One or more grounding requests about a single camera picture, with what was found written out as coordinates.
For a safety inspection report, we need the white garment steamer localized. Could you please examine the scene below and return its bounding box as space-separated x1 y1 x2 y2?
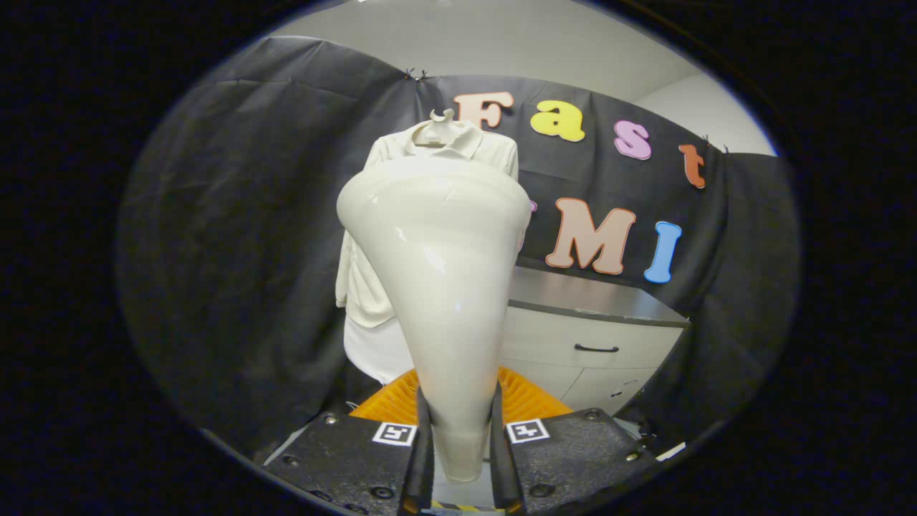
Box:
336 156 532 484

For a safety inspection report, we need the cream clothes hanger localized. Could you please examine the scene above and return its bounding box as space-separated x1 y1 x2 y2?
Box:
416 108 466 148

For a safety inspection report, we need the white cabinet with grey top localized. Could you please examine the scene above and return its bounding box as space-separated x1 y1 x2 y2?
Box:
498 265 692 418

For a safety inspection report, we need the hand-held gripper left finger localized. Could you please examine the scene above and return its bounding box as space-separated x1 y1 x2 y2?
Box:
264 367 436 516

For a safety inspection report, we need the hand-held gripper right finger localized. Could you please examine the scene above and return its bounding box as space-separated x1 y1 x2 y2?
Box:
490 364 663 516

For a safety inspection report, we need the cream button shirt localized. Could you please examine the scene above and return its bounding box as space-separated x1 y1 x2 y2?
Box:
335 118 519 329

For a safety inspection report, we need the white garment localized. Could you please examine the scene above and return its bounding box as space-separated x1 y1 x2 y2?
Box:
344 314 418 386

